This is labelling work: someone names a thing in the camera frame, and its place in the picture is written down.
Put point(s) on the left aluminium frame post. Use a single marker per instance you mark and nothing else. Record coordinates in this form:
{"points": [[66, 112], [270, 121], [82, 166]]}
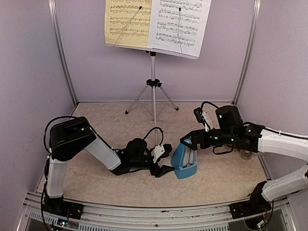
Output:
{"points": [[60, 49]]}

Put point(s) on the white patterned mug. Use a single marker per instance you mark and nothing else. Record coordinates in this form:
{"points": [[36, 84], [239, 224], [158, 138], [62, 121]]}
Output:
{"points": [[246, 155]]}

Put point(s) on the white sheet music page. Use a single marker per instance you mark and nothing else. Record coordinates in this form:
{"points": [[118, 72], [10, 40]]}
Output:
{"points": [[178, 26]]}

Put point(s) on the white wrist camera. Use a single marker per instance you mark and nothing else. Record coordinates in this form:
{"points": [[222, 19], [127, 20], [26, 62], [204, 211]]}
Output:
{"points": [[203, 117], [161, 151]]}

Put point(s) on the white perforated music stand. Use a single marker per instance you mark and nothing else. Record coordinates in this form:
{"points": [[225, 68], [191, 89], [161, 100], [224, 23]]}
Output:
{"points": [[153, 80]]}

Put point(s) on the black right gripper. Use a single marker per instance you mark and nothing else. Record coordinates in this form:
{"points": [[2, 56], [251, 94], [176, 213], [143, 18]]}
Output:
{"points": [[194, 134]]}

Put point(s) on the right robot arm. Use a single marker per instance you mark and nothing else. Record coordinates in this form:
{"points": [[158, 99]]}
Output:
{"points": [[253, 138]]}

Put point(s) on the right aluminium frame post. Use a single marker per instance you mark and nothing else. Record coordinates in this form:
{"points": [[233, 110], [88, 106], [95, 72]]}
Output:
{"points": [[249, 49]]}

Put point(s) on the yellow sheet music page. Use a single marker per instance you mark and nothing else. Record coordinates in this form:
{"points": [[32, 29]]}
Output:
{"points": [[127, 22]]}

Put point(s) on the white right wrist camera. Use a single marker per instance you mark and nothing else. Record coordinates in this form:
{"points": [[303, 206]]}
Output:
{"points": [[203, 117]]}

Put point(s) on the aluminium frame post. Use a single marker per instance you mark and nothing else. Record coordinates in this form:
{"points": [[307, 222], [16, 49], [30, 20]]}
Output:
{"points": [[249, 49], [60, 49]]}

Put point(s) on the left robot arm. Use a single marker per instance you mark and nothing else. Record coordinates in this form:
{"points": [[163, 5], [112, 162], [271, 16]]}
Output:
{"points": [[65, 137]]}

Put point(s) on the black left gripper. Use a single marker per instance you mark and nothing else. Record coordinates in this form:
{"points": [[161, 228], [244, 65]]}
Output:
{"points": [[162, 171]]}

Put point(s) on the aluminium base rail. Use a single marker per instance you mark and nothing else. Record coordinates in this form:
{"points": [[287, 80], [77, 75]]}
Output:
{"points": [[102, 217]]}

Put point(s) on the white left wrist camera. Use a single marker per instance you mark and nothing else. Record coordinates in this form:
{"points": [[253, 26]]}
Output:
{"points": [[161, 151]]}

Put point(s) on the blue and white box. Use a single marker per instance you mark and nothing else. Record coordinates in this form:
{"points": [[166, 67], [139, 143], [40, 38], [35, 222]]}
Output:
{"points": [[184, 162]]}

